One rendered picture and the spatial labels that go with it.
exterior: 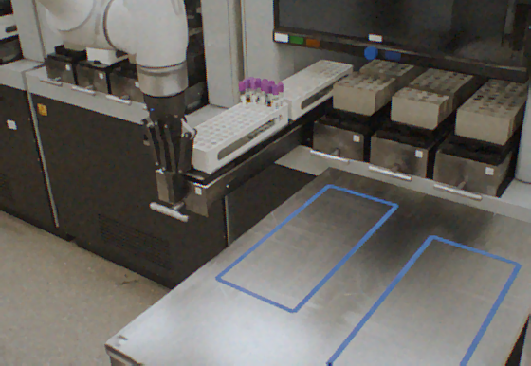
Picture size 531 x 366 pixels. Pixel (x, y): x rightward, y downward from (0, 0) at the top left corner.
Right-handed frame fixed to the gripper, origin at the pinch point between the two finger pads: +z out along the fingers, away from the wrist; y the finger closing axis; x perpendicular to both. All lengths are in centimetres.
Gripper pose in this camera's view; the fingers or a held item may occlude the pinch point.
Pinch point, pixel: (174, 185)
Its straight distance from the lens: 128.0
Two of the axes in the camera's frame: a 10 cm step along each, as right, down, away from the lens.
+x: -5.7, 3.9, -7.2
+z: 0.3, 8.9, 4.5
